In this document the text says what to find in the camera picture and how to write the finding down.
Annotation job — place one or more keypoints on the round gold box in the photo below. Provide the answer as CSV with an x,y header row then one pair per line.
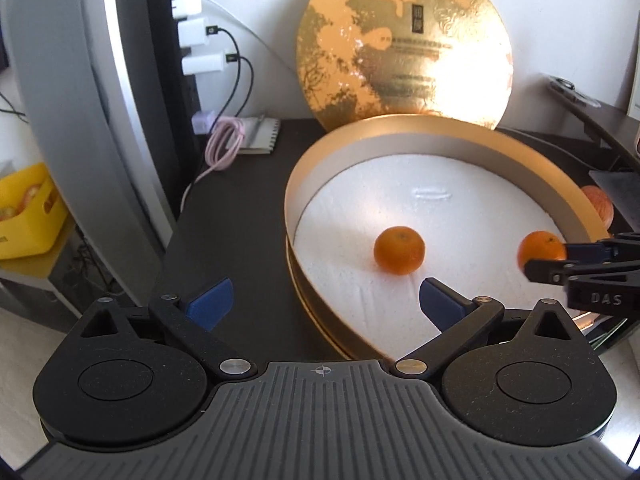
x,y
440,220

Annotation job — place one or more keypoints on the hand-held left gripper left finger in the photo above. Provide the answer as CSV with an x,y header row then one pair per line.
x,y
210,305

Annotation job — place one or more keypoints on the white charger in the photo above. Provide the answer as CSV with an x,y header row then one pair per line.
x,y
186,0
191,32
202,64

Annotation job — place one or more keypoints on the small purple adapter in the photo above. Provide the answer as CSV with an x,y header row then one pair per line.
x,y
204,122

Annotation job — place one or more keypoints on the grey monitor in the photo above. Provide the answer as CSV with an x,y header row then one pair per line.
x,y
65,85

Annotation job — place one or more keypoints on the black desktop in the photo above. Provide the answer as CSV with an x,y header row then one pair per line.
x,y
240,230

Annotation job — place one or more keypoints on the black power strip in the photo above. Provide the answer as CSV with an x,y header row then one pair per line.
x,y
187,92

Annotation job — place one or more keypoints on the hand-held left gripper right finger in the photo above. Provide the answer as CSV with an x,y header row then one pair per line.
x,y
440,305

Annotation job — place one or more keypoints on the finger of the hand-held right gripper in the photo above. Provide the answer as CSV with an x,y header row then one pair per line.
x,y
547,271
587,251

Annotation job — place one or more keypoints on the yellow plastic crate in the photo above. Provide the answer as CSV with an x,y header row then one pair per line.
x,y
35,227

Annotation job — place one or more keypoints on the spiral notepad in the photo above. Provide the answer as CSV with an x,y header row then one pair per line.
x,y
262,135

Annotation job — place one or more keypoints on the red apple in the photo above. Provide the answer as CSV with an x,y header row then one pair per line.
x,y
29,196
599,205

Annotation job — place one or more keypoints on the round gold box lid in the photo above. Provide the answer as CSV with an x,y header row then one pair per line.
x,y
400,45

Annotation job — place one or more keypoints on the orange mandarin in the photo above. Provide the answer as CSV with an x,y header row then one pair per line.
x,y
399,251
540,251

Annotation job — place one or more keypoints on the dark brown shelf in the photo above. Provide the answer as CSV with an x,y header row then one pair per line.
x,y
615,120

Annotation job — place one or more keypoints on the dark grey flat device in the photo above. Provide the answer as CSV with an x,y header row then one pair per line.
x,y
620,195

